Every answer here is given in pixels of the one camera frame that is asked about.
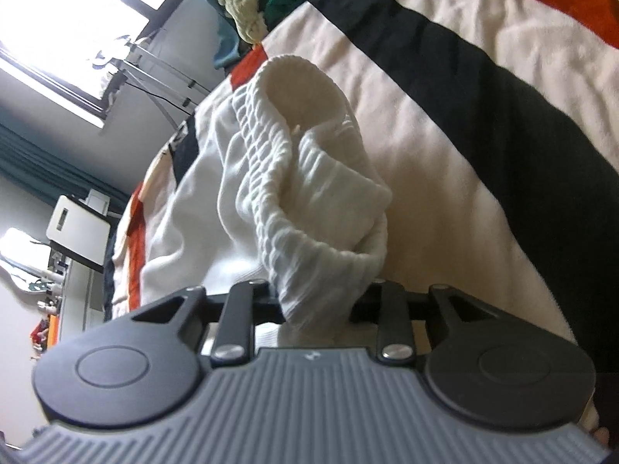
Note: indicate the white box appliance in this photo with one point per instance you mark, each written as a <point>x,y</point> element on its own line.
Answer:
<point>79,228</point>

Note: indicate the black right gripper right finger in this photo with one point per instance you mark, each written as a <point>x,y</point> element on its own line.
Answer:
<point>484,365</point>

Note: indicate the white zip-up garment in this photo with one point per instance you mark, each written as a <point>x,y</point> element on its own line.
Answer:
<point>267,180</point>

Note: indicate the white metal rack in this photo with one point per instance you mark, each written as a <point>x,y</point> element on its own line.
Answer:
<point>165,85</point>

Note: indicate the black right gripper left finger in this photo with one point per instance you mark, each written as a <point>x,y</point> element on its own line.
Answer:
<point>144,365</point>

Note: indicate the teal curtain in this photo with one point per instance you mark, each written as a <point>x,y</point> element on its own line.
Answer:
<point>58,135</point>

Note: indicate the striped white orange black blanket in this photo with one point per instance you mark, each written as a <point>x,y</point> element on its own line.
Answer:
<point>495,124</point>

